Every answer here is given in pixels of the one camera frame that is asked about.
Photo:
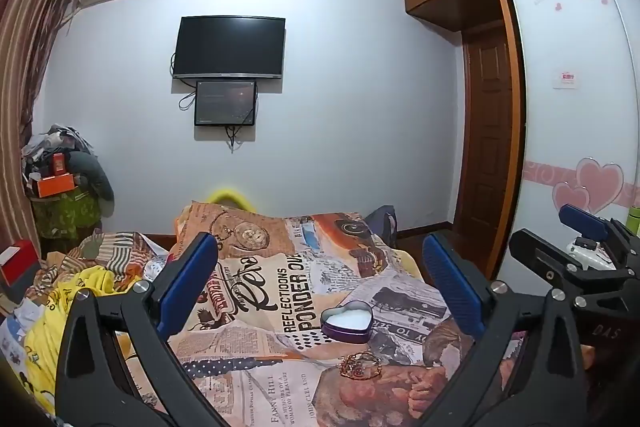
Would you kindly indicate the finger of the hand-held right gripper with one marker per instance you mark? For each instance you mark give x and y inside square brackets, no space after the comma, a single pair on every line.
[582,219]
[537,252]

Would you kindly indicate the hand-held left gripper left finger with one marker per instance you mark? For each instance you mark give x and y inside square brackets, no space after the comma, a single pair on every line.
[187,279]

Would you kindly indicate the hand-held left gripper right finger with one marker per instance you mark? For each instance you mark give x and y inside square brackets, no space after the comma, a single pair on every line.
[452,282]

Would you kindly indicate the purple heart-shaped tin box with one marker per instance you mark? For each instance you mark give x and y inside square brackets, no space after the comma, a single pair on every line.
[345,322]

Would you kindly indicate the white rounded plastic object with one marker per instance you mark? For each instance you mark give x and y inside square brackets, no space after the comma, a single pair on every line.
[590,254]

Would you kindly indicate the green bottle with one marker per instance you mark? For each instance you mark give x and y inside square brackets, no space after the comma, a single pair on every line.
[635,219]

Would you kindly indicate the yellow plastic object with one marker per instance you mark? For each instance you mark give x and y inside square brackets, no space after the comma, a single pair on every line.
[229,198]

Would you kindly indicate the dark blue bag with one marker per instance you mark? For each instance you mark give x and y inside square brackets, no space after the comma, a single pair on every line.
[382,222]

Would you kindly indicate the printed blanket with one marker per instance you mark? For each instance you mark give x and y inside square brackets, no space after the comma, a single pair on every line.
[310,287]

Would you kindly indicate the yellow cloth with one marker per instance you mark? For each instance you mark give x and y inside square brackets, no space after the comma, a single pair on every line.
[55,307]

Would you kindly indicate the brown wooden door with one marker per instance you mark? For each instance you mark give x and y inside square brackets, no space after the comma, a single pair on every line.
[482,127]

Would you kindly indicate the white heart-sticker sliding door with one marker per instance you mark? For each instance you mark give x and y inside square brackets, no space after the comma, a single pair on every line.
[570,82]

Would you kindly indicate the white red door label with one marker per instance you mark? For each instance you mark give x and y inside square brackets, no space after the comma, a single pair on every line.
[566,79]

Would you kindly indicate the pile of clothes and bags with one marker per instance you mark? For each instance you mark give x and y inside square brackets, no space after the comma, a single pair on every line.
[65,187]

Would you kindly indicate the orange box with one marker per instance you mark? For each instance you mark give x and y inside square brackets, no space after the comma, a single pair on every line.
[56,184]

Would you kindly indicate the red box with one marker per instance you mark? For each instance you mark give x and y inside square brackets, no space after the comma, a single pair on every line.
[19,264]

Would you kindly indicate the striped brown curtain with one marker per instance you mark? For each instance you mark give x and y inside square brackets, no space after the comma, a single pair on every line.
[25,72]

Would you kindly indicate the small black wall monitor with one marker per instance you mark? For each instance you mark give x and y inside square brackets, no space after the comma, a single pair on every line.
[225,103]

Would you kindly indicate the wall-mounted black television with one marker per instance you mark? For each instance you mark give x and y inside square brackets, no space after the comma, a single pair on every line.
[230,47]

